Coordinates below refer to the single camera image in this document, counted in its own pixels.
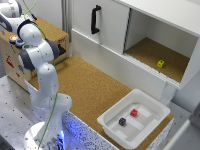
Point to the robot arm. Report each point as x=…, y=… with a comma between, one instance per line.
x=46, y=83

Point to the white cabinet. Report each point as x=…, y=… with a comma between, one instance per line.
x=100, y=60

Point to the pink block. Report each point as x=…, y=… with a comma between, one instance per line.
x=134, y=112

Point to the purple block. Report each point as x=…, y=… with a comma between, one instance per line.
x=122, y=121

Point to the white sliding door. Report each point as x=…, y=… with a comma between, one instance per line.
x=113, y=23

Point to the yellow block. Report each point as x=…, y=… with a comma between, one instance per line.
x=160, y=63

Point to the white plastic box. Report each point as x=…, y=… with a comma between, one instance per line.
x=133, y=133

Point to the green button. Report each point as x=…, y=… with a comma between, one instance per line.
x=26, y=46

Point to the blue button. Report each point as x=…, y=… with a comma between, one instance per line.
x=20, y=42

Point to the red button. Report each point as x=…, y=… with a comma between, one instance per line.
x=13, y=39

